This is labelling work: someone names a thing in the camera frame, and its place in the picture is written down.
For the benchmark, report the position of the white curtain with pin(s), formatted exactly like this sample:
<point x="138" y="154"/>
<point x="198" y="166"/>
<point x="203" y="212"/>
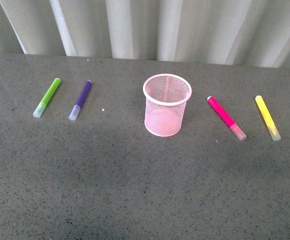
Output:
<point x="227" y="32"/>

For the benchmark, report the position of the green marker pen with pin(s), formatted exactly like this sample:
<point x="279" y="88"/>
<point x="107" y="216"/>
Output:
<point x="46" y="98"/>

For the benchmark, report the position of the yellow marker pen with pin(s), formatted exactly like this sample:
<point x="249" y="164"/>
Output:
<point x="275" y="135"/>

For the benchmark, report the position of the purple marker pen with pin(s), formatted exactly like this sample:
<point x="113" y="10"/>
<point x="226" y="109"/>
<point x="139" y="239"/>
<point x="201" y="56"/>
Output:
<point x="80" y="101"/>

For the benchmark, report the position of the pink marker pen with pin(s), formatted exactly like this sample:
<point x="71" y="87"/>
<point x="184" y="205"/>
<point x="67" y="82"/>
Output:
<point x="226" y="118"/>

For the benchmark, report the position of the pink mesh cup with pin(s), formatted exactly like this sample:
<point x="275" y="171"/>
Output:
<point x="166" y="98"/>

